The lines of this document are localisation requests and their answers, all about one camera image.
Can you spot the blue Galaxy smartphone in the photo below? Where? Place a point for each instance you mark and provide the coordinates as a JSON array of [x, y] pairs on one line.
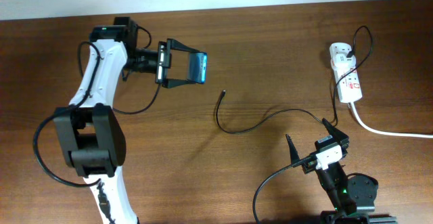
[[197, 67]]

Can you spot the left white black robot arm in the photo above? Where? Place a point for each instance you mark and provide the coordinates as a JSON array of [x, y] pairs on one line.
[[90, 136]]

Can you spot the white USB charger adapter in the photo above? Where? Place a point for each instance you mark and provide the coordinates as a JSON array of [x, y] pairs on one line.
[[341, 61]]

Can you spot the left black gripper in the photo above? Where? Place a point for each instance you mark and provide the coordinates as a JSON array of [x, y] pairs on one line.
[[166, 59]]

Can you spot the white power strip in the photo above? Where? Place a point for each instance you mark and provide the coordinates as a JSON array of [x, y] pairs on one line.
[[349, 89]]

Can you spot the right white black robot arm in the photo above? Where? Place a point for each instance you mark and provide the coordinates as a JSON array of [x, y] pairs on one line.
[[352, 195]]

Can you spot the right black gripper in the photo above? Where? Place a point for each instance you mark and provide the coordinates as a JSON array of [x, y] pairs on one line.
[[342, 138]]

